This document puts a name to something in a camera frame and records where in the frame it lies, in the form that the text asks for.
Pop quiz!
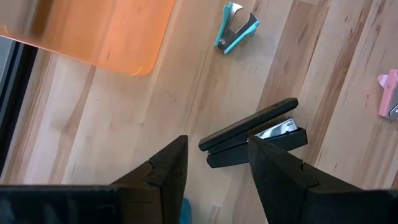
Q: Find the translucent orange plastic bin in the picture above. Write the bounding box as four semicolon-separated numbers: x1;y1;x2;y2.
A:
0;0;177;77

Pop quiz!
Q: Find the teal staple remover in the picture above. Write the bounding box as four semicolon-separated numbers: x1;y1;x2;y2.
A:
213;1;261;55

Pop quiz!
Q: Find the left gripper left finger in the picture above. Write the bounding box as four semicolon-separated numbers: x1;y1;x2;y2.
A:
0;134;189;224

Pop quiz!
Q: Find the blue plastic bin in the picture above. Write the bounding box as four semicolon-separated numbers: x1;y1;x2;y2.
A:
179;198;193;224

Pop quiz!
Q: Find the pink staple remover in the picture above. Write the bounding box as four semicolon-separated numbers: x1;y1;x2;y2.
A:
377;68;398;121

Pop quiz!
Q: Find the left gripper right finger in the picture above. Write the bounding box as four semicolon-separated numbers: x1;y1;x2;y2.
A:
248;135;398;224

